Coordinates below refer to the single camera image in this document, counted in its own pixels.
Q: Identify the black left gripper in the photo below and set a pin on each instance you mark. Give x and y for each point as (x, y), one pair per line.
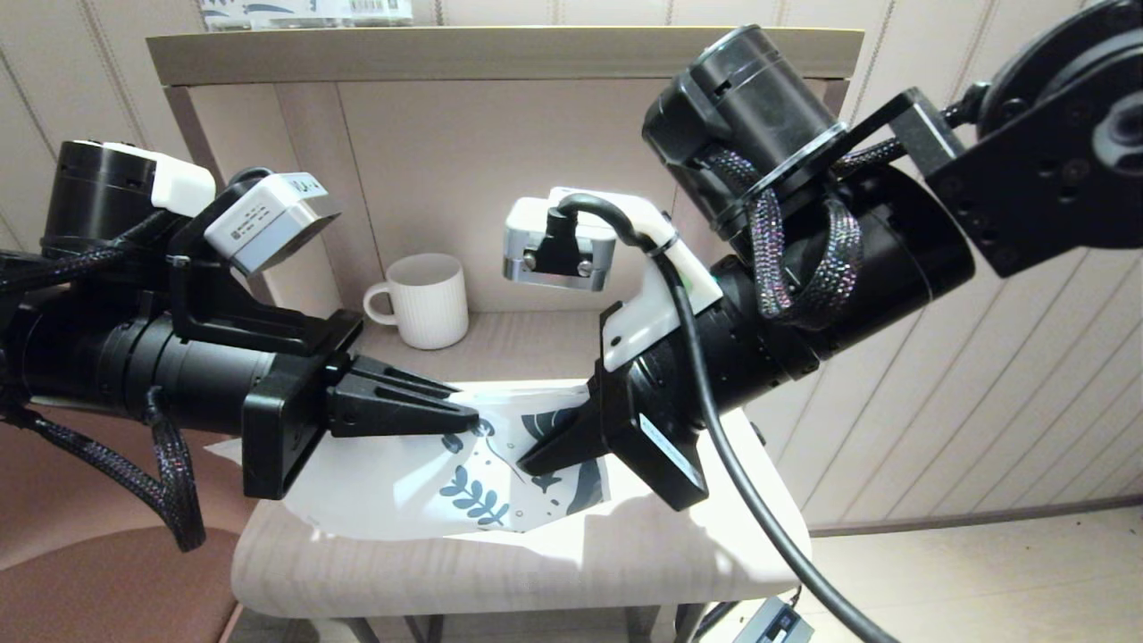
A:
(286, 420)

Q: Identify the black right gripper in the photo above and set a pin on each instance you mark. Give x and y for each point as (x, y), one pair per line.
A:
(661, 429)

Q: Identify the white floral plastic bag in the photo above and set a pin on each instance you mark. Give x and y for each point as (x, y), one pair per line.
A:
(393, 487)

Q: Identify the white ribbed ceramic mug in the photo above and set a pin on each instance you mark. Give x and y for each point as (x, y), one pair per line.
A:
(429, 304)

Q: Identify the light wooden desk with shelf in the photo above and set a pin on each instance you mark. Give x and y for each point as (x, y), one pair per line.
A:
(500, 161)

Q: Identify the reddish brown chair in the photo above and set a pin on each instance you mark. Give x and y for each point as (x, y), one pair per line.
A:
(89, 589)

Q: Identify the patterned package with barcode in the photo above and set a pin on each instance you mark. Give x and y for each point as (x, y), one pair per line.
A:
(304, 11)

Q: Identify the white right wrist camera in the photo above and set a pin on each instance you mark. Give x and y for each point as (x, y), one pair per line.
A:
(571, 241)

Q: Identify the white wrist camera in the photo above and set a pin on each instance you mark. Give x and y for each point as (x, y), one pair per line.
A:
(268, 223)
(571, 241)

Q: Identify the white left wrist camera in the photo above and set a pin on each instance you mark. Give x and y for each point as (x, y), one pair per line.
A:
(268, 223)

